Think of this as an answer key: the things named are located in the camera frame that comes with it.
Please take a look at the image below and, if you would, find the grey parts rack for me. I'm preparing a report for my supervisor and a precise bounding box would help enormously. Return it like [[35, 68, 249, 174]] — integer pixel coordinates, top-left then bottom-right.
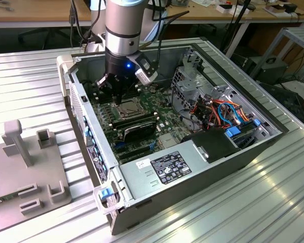
[[0, 120, 73, 228]]

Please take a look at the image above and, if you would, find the silver CPU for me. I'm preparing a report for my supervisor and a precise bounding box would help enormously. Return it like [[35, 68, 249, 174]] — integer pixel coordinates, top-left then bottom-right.
[[120, 102, 139, 116]]

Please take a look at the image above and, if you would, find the black camera bracket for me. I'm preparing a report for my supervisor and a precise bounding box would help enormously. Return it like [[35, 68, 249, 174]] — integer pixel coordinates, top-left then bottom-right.
[[128, 52, 160, 76]]

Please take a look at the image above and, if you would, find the white box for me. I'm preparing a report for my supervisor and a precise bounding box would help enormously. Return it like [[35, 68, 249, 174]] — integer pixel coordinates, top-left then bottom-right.
[[216, 3, 250, 15]]

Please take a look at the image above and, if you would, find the black RAM slot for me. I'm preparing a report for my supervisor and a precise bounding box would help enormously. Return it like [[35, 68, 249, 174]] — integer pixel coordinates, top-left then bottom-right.
[[94, 87, 140, 99], [96, 90, 142, 102], [98, 93, 143, 104]]

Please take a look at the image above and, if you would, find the orange wire bundle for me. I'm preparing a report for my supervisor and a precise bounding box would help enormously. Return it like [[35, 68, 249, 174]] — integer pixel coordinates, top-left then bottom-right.
[[189, 99, 255, 130]]

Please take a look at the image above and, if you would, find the black graphics card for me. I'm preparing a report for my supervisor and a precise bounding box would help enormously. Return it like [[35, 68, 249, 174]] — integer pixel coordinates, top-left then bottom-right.
[[121, 119, 158, 143]]

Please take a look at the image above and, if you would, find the long wooden desk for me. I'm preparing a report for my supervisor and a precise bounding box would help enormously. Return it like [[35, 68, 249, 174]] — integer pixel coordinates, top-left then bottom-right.
[[0, 0, 304, 28]]

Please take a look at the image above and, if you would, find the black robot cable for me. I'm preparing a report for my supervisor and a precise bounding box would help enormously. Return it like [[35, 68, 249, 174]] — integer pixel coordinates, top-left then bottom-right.
[[68, 0, 191, 51]]

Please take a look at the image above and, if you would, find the grey slatted side table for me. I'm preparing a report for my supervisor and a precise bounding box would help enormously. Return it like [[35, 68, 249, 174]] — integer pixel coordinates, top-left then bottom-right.
[[250, 26, 304, 79]]

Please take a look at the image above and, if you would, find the brown cardboard box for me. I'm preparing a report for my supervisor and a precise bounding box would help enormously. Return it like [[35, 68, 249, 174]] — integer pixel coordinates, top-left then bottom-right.
[[262, 4, 286, 16]]

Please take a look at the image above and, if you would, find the blue wire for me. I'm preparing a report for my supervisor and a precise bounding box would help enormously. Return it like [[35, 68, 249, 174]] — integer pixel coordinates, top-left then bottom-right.
[[227, 101, 245, 124], [217, 101, 236, 127]]

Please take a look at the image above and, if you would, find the silver power supply unit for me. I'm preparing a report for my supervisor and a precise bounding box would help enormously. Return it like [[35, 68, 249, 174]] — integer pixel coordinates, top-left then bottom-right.
[[110, 140, 211, 203]]

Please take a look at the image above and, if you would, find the metal socket cover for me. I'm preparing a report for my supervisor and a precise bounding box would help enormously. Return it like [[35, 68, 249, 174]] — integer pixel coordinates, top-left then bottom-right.
[[115, 100, 144, 119]]

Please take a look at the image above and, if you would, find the open grey PC case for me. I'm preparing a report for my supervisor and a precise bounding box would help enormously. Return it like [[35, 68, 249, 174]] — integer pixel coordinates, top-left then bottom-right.
[[56, 43, 290, 236]]

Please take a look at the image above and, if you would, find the blue disk carrier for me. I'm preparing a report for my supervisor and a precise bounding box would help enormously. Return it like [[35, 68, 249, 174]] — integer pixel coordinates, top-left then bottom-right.
[[224, 127, 241, 139]]

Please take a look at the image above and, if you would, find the black expansion slot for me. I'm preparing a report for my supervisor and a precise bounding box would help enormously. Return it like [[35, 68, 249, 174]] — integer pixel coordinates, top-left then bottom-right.
[[116, 146, 153, 157], [119, 151, 153, 164]]

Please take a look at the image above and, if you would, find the blue case latch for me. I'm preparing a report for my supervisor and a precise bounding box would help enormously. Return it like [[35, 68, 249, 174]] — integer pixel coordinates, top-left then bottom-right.
[[98, 187, 111, 201]]

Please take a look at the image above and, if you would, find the green motherboard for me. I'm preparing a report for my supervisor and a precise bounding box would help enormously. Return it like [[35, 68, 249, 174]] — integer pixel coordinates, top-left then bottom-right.
[[87, 80, 193, 165]]

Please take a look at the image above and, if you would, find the black plastic fan shroud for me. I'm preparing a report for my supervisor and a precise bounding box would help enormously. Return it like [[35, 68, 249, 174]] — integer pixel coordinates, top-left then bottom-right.
[[179, 128, 242, 165]]

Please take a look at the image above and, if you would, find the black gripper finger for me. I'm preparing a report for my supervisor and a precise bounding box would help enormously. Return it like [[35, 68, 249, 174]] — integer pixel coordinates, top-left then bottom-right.
[[118, 79, 140, 105], [95, 72, 120, 105]]

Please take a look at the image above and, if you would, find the blue expansion slot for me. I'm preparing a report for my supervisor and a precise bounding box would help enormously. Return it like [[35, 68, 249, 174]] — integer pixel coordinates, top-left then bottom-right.
[[115, 141, 156, 152]]

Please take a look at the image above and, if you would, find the silver chipset heatsink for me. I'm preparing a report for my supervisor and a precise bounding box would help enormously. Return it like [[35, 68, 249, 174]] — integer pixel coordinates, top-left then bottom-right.
[[158, 133, 180, 149]]

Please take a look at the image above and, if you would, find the black wire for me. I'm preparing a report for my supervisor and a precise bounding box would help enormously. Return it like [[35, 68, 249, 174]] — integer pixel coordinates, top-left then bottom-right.
[[170, 85, 201, 132]]

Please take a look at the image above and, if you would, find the black equipment case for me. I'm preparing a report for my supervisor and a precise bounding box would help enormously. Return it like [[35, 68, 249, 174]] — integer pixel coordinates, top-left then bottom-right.
[[243, 56, 289, 86]]

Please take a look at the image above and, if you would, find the black office chair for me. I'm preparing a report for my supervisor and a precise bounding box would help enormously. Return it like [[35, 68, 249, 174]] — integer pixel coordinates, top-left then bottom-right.
[[17, 26, 75, 50]]

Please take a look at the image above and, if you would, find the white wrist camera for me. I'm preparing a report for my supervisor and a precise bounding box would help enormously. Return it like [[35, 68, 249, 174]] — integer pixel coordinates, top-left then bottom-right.
[[134, 67, 159, 86]]

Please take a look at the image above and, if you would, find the silver drive cage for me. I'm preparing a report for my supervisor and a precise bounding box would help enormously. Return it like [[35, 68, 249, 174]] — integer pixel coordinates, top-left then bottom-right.
[[170, 47, 235, 119]]

